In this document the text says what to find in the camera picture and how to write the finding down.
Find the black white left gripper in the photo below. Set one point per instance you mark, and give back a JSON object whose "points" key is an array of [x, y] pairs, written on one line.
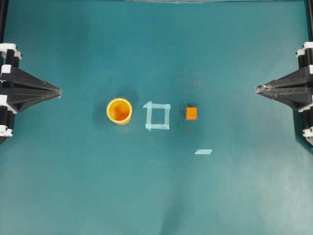
{"points": [[18, 99]]}

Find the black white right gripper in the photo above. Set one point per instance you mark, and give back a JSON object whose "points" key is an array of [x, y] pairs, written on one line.
{"points": [[296, 89]]}

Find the orange cube block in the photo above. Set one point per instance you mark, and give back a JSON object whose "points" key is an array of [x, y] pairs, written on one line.
{"points": [[191, 113]]}

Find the yellow orange plastic cup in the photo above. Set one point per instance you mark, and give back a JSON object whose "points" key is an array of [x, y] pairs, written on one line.
{"points": [[119, 111]]}

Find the light blue tape strip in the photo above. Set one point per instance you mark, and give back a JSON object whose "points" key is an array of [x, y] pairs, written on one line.
{"points": [[203, 152]]}

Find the light blue tape square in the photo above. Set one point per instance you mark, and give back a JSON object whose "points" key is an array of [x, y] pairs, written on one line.
{"points": [[157, 116]]}

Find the black right frame post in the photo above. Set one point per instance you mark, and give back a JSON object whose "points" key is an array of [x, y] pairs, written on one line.
{"points": [[309, 15]]}

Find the black frame post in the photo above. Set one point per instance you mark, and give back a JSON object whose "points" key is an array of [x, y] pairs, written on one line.
{"points": [[3, 16], [309, 15]]}

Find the black left frame post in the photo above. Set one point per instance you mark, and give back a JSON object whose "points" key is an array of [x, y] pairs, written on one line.
{"points": [[3, 16]]}

